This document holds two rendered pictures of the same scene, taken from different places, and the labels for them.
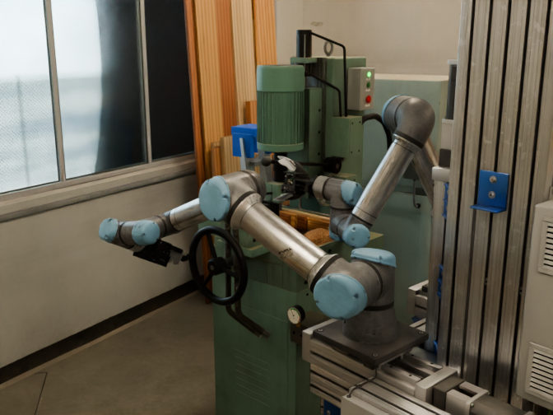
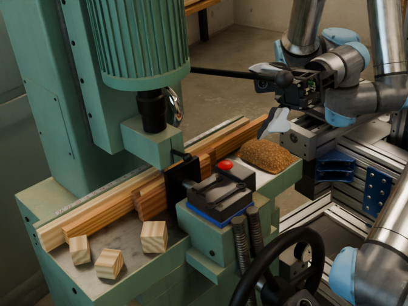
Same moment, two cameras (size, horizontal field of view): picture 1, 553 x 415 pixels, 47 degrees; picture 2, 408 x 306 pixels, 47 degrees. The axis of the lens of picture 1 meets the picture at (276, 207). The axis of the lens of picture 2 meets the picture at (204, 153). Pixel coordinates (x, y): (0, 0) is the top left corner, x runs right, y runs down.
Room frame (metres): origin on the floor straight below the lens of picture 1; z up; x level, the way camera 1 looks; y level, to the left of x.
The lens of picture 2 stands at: (2.15, 0.85, 1.55)
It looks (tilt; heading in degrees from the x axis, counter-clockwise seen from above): 32 degrees down; 279
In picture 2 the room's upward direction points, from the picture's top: 5 degrees counter-clockwise
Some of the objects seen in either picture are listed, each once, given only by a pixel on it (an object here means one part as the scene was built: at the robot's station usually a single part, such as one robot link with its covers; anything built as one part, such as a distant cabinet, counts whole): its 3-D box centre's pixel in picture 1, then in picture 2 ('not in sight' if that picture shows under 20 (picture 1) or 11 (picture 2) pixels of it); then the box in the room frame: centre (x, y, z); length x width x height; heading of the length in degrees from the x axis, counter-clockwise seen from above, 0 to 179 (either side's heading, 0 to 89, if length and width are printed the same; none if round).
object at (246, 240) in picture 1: (246, 228); (224, 218); (2.24, 0.11, 0.92); 0.15 x 0.13 x 0.09; 49
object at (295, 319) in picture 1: (296, 316); (303, 251); (2.05, -0.07, 0.65); 0.06 x 0.04 x 0.08; 49
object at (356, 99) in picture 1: (361, 88); not in sight; (2.53, -0.33, 1.40); 0.10 x 0.06 x 0.16; 139
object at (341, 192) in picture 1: (342, 193); (344, 63); (1.97, -0.21, 1.11); 0.11 x 0.08 x 0.09; 49
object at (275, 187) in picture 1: (284, 192); (153, 142); (2.40, -0.03, 1.02); 0.14 x 0.07 x 0.09; 139
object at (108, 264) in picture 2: not in sight; (109, 263); (2.44, 0.24, 0.92); 0.04 x 0.04 x 0.03; 82
